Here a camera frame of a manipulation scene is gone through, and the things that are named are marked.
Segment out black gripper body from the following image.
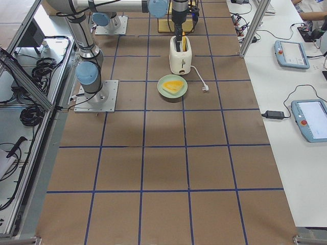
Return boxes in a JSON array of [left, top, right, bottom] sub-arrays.
[[172, 0, 189, 25]]

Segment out cream white toaster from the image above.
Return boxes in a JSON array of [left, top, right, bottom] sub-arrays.
[[169, 36, 192, 75]]

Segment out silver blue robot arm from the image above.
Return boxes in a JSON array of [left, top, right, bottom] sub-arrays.
[[92, 12, 121, 30], [48, 1, 192, 75]]

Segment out person forearm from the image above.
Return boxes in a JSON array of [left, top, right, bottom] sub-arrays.
[[299, 11, 326, 21]]

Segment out yellow toast in toaster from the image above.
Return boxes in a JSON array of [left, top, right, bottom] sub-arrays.
[[182, 36, 187, 52]]

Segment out yellow toast slice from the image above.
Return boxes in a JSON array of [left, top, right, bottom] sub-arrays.
[[162, 80, 184, 94]]

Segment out light green plate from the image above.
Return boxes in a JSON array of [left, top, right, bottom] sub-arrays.
[[157, 75, 188, 99]]

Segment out far blue teach pendant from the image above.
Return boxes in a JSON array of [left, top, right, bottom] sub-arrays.
[[274, 40, 310, 69]]

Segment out blue teach pendant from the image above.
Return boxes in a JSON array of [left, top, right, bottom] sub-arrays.
[[291, 99, 326, 143], [274, 40, 310, 69]]

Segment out black power adapter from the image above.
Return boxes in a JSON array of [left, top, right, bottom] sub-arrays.
[[261, 110, 285, 120]]

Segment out black monitor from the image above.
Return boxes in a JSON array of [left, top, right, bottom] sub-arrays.
[[18, 18, 45, 55]]

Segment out near blue teach pendant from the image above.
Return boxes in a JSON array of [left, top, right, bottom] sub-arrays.
[[291, 99, 326, 143]]

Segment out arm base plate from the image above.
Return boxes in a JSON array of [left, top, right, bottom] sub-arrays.
[[74, 80, 119, 113], [95, 15, 128, 36]]

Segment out white toaster power cable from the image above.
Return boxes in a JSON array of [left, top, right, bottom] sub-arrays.
[[190, 65, 211, 93]]

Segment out aluminium frame post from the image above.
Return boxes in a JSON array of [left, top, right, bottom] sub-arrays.
[[239, 0, 270, 58]]

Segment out coiled black cables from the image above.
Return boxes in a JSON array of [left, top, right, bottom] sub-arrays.
[[31, 57, 59, 83]]

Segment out aluminium frame rail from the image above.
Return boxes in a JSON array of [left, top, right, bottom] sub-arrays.
[[1, 47, 54, 111]]

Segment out lower coiled black cable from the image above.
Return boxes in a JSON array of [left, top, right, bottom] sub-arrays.
[[19, 105, 43, 127]]

